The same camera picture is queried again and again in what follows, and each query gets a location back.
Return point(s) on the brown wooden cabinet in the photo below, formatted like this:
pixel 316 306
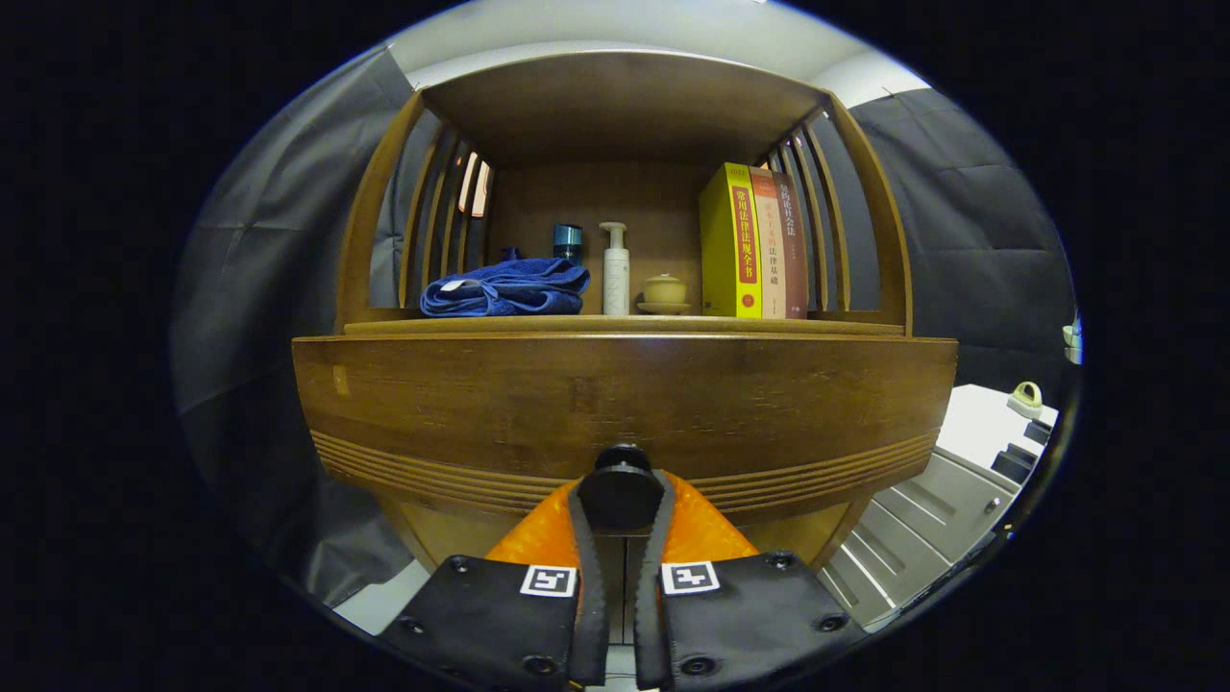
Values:
pixel 615 106

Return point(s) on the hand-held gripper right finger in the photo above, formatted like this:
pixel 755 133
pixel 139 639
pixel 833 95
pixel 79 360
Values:
pixel 649 596

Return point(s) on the black round drawer knob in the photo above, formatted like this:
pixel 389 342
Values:
pixel 620 495

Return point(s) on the white pump bottle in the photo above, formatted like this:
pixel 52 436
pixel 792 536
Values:
pixel 615 279

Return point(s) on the blue folded towel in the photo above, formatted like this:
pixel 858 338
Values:
pixel 509 288

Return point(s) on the beige lidded teacup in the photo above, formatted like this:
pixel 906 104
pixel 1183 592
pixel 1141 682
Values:
pixel 664 291

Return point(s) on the dark red book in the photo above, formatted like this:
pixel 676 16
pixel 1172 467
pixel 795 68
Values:
pixel 795 250

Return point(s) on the yellow thick book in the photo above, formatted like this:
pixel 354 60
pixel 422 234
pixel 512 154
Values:
pixel 721 240

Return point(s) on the wooden countertop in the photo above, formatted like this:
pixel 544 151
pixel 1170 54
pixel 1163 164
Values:
pixel 653 325

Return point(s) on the small black block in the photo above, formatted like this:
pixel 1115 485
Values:
pixel 1038 432
pixel 1014 464

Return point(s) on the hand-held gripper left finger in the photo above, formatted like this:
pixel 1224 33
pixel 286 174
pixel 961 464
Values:
pixel 591 596

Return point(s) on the white drawer cabinet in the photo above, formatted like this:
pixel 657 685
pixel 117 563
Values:
pixel 971 423

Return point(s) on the teal cylindrical bottle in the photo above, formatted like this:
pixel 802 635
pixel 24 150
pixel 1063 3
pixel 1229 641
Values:
pixel 567 240

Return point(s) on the white green-rimmed cup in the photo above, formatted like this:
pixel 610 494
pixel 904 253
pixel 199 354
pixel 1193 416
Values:
pixel 1071 338

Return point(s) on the small pale green object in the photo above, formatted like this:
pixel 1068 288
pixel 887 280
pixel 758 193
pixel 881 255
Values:
pixel 1025 399

